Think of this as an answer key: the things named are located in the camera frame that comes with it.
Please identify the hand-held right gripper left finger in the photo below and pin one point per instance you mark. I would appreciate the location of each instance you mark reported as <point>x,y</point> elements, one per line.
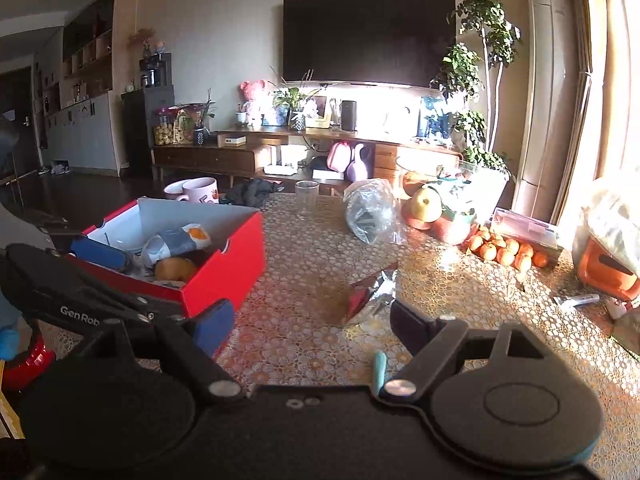
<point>215,327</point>

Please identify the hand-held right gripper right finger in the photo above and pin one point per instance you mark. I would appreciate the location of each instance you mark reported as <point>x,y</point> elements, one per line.
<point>410,325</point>

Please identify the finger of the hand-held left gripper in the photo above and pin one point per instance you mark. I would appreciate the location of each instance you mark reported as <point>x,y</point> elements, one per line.
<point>155,312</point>
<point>97,255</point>

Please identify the red and silver foil packet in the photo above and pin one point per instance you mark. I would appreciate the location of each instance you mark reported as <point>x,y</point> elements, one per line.
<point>370,295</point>

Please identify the red cardboard box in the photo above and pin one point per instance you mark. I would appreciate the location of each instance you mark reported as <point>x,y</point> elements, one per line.
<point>235,270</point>

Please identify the silver packet with orange print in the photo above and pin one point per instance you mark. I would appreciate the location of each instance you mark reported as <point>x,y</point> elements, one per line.
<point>170,242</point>

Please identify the lace-covered desktop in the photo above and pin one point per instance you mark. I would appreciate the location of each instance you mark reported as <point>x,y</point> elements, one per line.
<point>310,270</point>

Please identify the red round object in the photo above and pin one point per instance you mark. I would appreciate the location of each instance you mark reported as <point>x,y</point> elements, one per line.
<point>30,365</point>

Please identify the pair of shoes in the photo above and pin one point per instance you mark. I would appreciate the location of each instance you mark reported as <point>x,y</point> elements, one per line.
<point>55,168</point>

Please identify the red apple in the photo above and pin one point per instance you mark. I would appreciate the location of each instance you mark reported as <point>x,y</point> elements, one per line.
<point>452,230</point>

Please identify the clear plastic bag grey contents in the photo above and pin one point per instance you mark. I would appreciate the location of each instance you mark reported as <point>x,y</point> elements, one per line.
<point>372,215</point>

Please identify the pile of tangerines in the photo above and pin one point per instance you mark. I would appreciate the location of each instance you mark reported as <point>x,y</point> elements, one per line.
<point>505,255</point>

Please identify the pink mug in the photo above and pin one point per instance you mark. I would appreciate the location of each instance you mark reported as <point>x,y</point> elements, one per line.
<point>200,191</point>

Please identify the black cabinet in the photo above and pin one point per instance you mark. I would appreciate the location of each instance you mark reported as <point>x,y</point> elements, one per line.
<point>140,130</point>

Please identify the snack jar with pink lid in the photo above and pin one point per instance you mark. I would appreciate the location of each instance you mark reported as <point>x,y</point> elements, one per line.
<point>164,132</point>

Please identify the dark cloth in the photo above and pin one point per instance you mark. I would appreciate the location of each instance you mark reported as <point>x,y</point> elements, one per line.
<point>250,192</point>

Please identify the wooden television cabinet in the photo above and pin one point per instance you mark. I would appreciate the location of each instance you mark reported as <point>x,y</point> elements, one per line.
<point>210,160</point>

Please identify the clear fruit bowl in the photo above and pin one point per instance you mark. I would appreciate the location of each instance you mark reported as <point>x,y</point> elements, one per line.
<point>480,195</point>

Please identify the tray of oranges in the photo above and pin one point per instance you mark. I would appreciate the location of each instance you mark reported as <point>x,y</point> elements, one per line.
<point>527,227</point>

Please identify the clear drinking glass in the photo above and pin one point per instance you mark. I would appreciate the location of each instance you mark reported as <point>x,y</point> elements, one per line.
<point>306,200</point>

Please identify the small plant in dark vase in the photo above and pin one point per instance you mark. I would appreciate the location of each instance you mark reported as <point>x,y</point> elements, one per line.
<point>199,135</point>

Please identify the purple vase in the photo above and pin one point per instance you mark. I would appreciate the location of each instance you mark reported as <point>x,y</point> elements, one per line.
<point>359,167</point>

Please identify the white flat box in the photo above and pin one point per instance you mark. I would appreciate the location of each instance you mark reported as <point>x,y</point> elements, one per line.
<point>231,139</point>

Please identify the pink bag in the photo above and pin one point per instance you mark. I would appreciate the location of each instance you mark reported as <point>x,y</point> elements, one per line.
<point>339,156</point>

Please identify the coffee machine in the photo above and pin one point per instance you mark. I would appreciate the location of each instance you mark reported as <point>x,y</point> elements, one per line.
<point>155,72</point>

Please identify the small white cup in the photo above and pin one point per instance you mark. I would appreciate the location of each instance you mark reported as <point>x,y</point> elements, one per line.
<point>241,119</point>

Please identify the orange and grey appliance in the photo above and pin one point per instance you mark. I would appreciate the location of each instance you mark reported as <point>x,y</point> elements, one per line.
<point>605,272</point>

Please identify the brown paper bag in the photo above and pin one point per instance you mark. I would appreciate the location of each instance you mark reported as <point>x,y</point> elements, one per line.
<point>627,330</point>

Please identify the black cylinder speaker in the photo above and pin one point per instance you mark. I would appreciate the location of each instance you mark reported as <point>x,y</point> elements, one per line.
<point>349,115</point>

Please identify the pink teddy bear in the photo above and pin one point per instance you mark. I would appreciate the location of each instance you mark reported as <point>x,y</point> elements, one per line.
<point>252,100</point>

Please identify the dried flower vase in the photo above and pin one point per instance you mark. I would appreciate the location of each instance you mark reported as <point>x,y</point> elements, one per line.
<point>146,40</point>

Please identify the potted grass plant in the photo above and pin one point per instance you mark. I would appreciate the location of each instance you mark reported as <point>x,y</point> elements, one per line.
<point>296,120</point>

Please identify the white standing air conditioner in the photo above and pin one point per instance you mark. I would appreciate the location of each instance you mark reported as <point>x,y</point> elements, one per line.
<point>550,85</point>

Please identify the black television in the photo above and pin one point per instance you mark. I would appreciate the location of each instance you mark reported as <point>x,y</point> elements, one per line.
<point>370,40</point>

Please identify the tall green tree plant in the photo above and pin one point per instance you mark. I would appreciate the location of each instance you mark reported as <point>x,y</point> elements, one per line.
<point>480,20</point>

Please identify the beige curtain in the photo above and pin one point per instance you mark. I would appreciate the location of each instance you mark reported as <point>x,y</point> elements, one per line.
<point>615,60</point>

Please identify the wall shelving unit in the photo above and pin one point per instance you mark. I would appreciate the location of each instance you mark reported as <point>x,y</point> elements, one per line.
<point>85,85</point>

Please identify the photo frame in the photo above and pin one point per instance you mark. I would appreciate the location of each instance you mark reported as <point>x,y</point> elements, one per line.
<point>320,110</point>

